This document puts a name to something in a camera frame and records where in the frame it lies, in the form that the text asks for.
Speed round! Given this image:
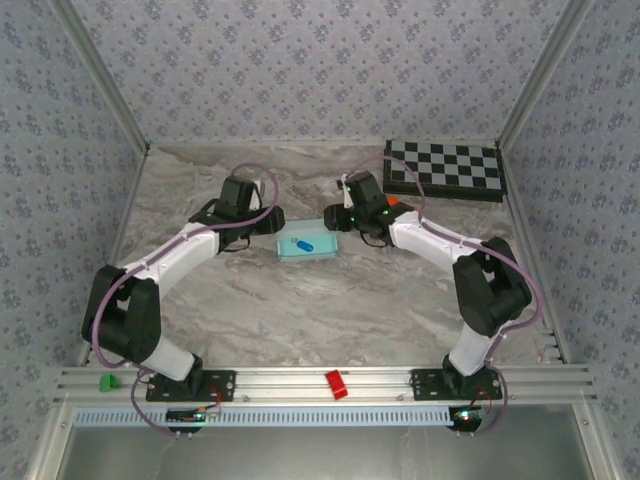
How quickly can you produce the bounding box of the light teal paper box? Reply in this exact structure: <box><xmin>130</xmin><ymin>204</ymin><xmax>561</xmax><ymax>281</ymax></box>
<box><xmin>275</xmin><ymin>218</ymin><xmax>341</xmax><ymax>262</ymax></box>

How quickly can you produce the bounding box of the black grey checkerboard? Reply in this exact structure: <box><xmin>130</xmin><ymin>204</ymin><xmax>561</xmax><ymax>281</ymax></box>
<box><xmin>382</xmin><ymin>138</ymin><xmax>509</xmax><ymax>204</ymax></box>

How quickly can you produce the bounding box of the red toy brick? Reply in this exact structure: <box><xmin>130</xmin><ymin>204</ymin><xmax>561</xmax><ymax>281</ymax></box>
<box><xmin>324</xmin><ymin>369</ymin><xmax>348</xmax><ymax>400</ymax></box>

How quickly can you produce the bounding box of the grey metal sheet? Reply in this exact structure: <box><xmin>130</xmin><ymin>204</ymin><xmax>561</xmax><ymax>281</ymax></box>
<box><xmin>54</xmin><ymin>424</ymin><xmax>601</xmax><ymax>480</ymax></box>

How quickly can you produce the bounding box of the aluminium frame post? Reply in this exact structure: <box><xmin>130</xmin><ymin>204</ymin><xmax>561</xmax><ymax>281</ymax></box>
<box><xmin>49</xmin><ymin>0</ymin><xmax>151</xmax><ymax>151</ymax></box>
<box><xmin>497</xmin><ymin>0</ymin><xmax>596</xmax><ymax>149</ymax></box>

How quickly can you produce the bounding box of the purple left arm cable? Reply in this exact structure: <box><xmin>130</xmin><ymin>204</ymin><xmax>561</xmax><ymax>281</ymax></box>
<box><xmin>88</xmin><ymin>162</ymin><xmax>280</xmax><ymax>439</ymax></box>

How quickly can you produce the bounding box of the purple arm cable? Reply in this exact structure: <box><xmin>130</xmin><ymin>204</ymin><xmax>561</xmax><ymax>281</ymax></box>
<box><xmin>88</xmin><ymin>162</ymin><xmax>280</xmax><ymax>439</ymax></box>
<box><xmin>344</xmin><ymin>153</ymin><xmax>546</xmax><ymax>437</ymax></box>

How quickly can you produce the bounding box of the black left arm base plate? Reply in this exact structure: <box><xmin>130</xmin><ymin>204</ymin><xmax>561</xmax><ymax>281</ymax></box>
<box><xmin>145</xmin><ymin>368</ymin><xmax>236</xmax><ymax>402</ymax></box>

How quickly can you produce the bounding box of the aluminium frame rail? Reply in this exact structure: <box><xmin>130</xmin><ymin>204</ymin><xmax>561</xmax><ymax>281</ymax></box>
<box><xmin>52</xmin><ymin>364</ymin><xmax>599</xmax><ymax>404</ymax></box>

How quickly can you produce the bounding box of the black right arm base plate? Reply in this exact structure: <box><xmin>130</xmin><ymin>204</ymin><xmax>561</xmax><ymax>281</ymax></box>
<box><xmin>410</xmin><ymin>368</ymin><xmax>502</xmax><ymax>402</ymax></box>

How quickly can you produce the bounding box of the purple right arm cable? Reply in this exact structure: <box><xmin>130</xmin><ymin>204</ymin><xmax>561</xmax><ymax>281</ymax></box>
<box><xmin>344</xmin><ymin>153</ymin><xmax>546</xmax><ymax>437</ymax></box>

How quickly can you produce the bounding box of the grey slotted cable duct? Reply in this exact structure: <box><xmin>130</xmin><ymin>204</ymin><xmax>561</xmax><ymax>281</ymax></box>
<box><xmin>72</xmin><ymin>405</ymin><xmax>454</xmax><ymax>427</ymax></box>

